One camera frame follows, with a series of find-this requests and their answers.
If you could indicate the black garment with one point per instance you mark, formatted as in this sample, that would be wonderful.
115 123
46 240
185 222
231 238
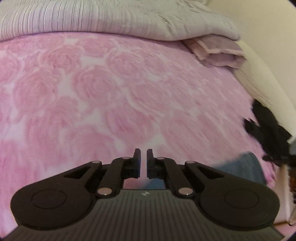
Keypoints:
271 136

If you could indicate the mauve pillow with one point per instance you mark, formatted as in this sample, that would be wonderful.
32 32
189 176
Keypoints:
216 50

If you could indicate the grey striped quilt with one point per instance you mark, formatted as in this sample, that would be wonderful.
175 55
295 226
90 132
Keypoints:
155 20

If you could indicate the pink rose bed blanket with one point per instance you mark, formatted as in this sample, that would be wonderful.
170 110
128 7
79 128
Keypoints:
71 98

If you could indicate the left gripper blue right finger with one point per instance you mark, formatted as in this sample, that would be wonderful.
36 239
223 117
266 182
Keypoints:
170 172

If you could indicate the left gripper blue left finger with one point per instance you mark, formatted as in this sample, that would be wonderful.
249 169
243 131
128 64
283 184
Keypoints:
114 174

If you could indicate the blue denim jeans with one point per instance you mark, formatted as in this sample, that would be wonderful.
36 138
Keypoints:
245 166

